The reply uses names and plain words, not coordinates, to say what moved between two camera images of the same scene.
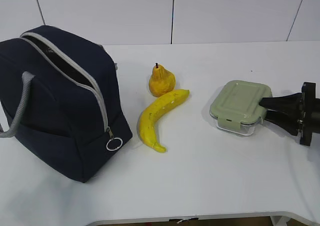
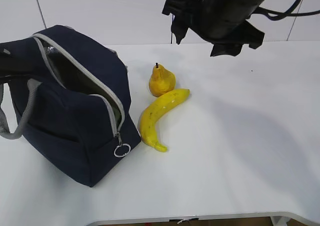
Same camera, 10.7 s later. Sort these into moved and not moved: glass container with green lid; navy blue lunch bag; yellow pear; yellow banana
Moved: navy blue lunch bag; glass container with green lid
Not moved: yellow banana; yellow pear
